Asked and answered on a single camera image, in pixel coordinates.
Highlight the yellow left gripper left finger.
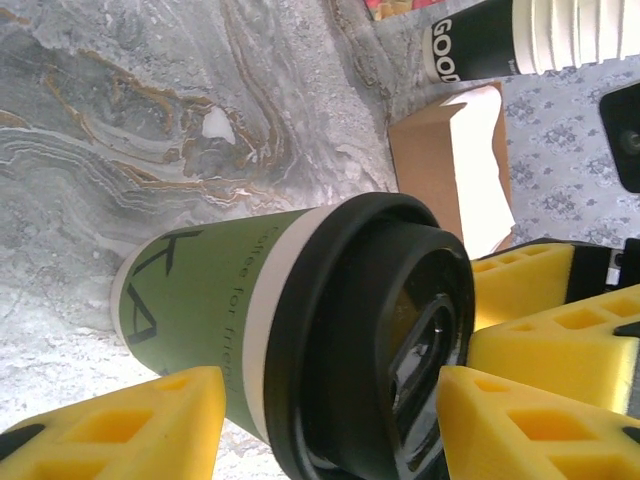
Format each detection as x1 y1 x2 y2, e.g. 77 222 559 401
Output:
0 365 226 480

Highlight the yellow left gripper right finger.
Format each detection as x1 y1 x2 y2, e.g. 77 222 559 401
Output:
435 364 640 480

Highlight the green paper coffee cup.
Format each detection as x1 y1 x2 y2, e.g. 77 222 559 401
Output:
109 207 331 446

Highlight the black plastic cup lid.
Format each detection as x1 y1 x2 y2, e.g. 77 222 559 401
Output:
264 191 476 480

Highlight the brown cardboard tray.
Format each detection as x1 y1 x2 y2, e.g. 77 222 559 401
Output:
387 81 516 256

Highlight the black white paper cup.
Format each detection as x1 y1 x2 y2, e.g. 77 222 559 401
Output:
574 0 604 69
421 0 551 85
547 0 579 74

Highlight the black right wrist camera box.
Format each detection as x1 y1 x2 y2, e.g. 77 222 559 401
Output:
598 79 640 194

